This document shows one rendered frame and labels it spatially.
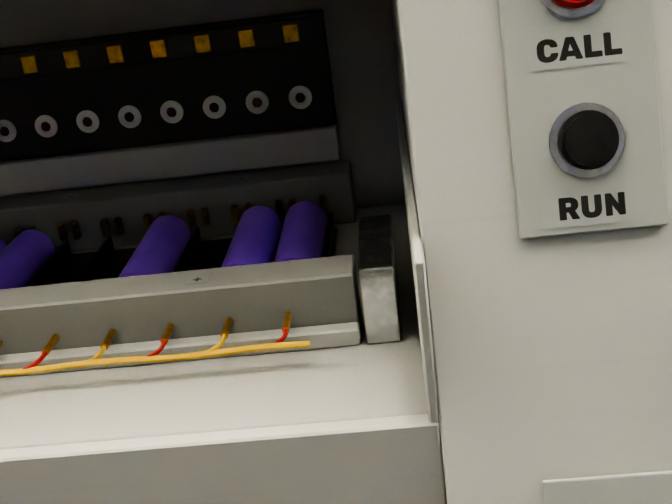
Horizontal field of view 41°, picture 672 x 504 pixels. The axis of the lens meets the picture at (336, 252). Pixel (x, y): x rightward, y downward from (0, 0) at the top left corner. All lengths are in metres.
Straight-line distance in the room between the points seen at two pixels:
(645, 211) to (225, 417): 0.14
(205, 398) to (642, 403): 0.13
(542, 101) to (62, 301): 0.17
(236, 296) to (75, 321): 0.06
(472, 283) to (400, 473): 0.06
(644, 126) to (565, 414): 0.08
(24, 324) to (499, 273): 0.17
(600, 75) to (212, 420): 0.15
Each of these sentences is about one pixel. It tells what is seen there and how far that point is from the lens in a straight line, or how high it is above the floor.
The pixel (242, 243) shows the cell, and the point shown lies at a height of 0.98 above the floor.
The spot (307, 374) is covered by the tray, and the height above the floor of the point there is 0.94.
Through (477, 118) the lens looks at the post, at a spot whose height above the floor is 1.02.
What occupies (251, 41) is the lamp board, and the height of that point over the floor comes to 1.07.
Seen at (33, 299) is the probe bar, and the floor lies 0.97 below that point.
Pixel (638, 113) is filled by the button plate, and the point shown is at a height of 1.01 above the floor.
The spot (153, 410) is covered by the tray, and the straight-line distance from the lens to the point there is 0.29.
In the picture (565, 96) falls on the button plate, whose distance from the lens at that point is 0.25.
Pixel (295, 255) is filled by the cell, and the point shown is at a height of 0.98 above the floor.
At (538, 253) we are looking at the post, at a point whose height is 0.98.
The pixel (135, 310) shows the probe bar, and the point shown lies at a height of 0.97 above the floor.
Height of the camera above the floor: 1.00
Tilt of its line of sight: 4 degrees down
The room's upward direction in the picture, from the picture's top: 6 degrees counter-clockwise
